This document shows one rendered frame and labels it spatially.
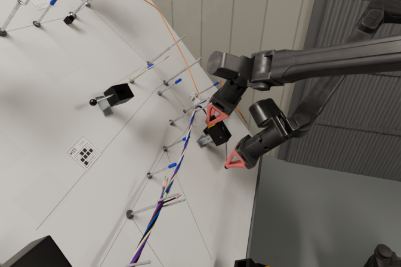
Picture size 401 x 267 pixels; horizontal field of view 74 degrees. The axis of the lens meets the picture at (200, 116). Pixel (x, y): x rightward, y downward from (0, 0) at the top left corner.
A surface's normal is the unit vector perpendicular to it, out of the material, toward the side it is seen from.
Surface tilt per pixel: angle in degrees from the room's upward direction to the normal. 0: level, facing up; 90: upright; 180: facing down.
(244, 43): 90
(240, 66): 60
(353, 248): 0
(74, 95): 50
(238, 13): 90
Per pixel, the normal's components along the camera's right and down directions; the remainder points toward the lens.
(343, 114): -0.24, 0.53
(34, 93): 0.75, -0.40
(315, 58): -0.75, -0.18
